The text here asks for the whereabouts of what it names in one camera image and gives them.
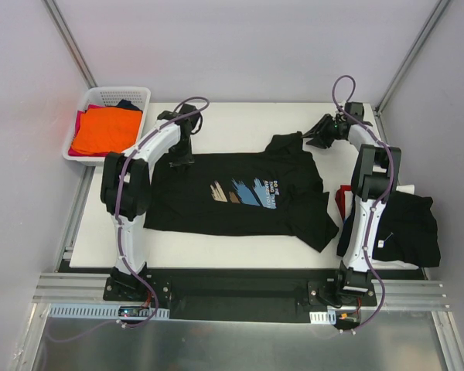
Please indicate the aluminium corner post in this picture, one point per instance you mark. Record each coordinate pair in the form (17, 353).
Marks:
(70, 42)
(433, 19)

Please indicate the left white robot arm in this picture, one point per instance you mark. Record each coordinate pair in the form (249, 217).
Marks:
(126, 193)

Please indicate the black t shirt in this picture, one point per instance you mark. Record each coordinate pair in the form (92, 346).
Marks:
(275, 192)
(408, 232)

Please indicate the orange t shirt in basket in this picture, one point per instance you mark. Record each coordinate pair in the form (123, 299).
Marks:
(107, 129)

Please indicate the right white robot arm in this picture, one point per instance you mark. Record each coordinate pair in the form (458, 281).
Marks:
(374, 179)

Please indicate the white cable duct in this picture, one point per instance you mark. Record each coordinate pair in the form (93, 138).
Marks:
(323, 317)
(108, 312)

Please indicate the navy t shirt in basket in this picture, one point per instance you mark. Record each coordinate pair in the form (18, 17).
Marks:
(127, 105)

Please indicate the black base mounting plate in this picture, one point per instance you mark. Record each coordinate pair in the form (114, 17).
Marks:
(237, 295)

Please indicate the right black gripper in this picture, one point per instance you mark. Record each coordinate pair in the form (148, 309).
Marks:
(324, 130)

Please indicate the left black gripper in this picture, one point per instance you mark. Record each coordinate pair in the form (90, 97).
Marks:
(182, 159)

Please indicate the left aluminium corner post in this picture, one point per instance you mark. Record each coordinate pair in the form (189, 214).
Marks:
(70, 42)

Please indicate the left white cable duct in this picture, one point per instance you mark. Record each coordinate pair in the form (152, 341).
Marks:
(108, 312)

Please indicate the right white cable duct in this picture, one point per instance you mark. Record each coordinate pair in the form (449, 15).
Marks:
(323, 317)

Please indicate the right aluminium corner post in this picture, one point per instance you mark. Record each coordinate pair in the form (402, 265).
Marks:
(433, 19)

